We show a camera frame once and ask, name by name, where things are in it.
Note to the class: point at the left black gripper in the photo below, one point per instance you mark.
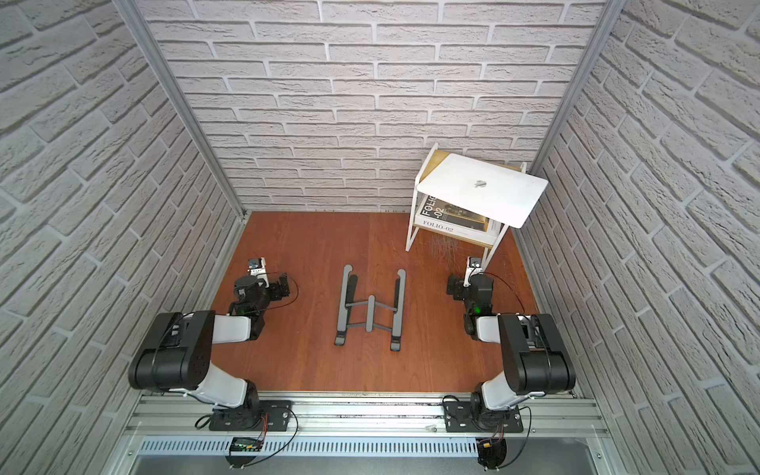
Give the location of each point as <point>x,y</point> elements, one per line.
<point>277,287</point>

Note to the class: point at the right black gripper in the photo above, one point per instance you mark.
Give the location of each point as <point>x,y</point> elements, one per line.
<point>454,287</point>

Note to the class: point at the silver laptop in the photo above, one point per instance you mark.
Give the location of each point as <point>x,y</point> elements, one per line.
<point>495,192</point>

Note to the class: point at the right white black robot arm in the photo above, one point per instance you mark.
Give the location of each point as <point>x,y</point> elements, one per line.
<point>534,357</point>

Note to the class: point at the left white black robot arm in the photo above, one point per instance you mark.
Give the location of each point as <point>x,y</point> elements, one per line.
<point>175,356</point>

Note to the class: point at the grey folding laptop stand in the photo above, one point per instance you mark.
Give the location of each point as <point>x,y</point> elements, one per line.
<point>348,302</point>

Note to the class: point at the Folio 02 book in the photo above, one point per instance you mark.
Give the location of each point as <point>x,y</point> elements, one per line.
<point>438,216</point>

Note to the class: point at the white wooden side shelf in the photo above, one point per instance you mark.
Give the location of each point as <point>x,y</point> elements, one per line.
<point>434,158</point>

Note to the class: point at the left green circuit board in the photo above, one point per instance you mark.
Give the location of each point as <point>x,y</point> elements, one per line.
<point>245,445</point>

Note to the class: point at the right round black circuit board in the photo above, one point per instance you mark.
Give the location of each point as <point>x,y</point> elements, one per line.
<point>491,453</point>

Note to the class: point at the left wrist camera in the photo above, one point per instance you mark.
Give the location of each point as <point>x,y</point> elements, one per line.
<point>257,269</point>

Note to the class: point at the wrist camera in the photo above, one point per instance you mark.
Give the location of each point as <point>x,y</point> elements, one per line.
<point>257,269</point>
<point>473,267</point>

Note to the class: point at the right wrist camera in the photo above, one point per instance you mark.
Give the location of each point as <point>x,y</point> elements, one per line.
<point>473,267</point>

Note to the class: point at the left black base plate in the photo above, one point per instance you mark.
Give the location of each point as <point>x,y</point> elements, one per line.
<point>266,415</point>

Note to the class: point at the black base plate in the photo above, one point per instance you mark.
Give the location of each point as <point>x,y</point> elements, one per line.
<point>466,417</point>
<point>266,415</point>

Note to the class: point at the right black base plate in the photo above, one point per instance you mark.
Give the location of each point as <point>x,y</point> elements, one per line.
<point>466,417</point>

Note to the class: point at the aluminium rail frame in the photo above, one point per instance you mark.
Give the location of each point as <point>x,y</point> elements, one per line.
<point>363,424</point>

